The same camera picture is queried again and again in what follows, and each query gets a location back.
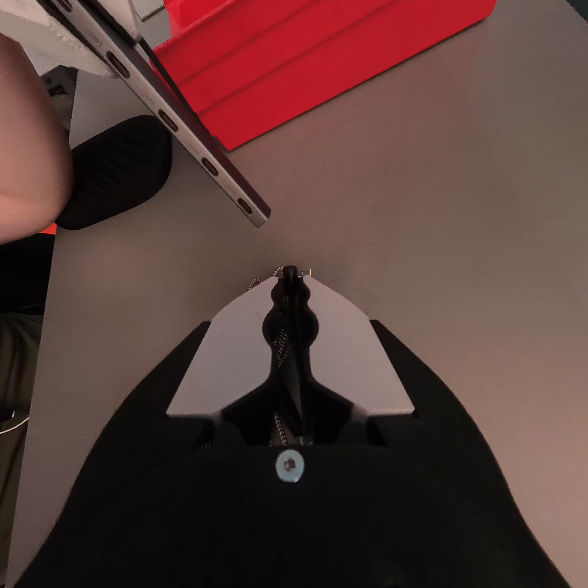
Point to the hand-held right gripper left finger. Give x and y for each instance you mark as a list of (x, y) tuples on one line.
[(225, 363)]

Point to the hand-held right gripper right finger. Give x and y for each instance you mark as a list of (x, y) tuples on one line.
[(358, 363)]

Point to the small red object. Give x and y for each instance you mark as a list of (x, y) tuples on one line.
[(48, 228)]

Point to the red plastic bin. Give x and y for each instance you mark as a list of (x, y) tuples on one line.
[(298, 59)]

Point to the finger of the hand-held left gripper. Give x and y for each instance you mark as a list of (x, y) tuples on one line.
[(55, 41), (124, 18)]

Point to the person's left forearm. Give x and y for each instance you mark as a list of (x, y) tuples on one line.
[(27, 138)]

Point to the black elbow pad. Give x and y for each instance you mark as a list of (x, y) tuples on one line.
[(119, 170)]

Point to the grey usb hub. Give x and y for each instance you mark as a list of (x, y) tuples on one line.
[(183, 133)]

